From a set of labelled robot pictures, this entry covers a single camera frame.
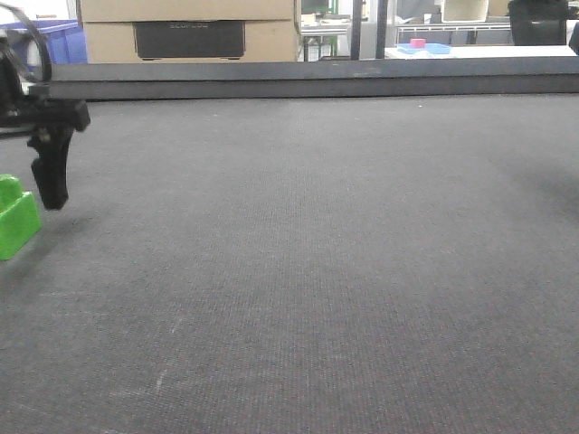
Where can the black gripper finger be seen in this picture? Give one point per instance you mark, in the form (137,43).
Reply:
(50,166)

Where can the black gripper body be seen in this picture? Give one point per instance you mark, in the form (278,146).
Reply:
(25,107)

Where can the green toy building block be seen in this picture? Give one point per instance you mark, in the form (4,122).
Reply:
(20,218)

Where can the small pink block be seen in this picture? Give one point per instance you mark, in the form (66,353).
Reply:
(417,43)

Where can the blue plastic crate background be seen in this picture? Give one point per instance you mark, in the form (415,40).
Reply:
(65,41)

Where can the upper cardboard box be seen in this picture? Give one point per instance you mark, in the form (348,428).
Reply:
(188,10)

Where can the lower cardboard box black print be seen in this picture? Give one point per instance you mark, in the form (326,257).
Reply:
(266,41)

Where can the white table background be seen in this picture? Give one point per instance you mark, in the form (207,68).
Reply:
(489,51)

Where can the black office chair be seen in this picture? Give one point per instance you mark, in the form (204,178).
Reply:
(534,23)

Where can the dark conveyor side rail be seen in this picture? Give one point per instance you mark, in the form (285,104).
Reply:
(319,79)

